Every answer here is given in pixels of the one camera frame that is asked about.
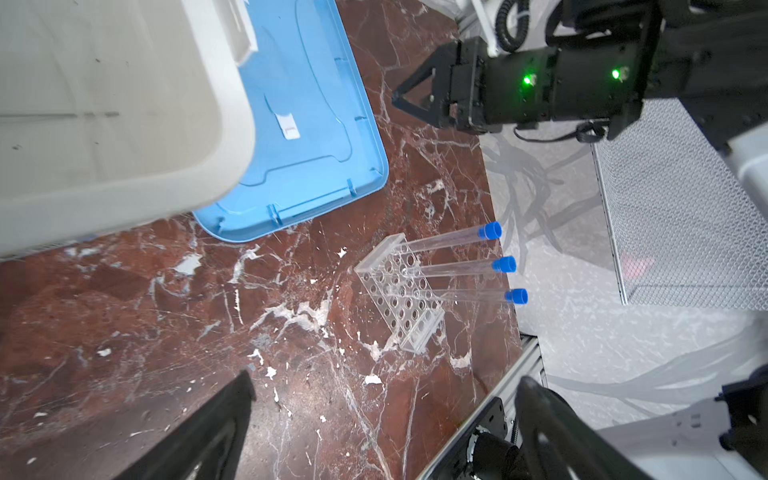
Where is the clear test tube rack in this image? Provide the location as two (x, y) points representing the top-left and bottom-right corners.
(354, 233), (444, 354)

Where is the blue plastic bin lid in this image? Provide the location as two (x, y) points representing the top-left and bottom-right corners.
(194, 1), (389, 243)

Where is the pink object in basket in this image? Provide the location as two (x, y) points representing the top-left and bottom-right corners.
(619, 253), (655, 280)

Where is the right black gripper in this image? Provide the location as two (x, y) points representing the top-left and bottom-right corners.
(392, 25), (659, 140)

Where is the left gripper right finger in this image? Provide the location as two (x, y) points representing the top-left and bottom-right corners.
(515, 376), (649, 479)

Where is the white wire mesh basket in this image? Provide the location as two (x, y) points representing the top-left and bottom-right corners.
(593, 100), (767, 311)

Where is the white plastic storage bin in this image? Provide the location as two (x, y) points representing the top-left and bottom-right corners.
(1, 1), (258, 255)

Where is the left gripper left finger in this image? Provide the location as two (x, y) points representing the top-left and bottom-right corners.
(118, 370), (256, 479)

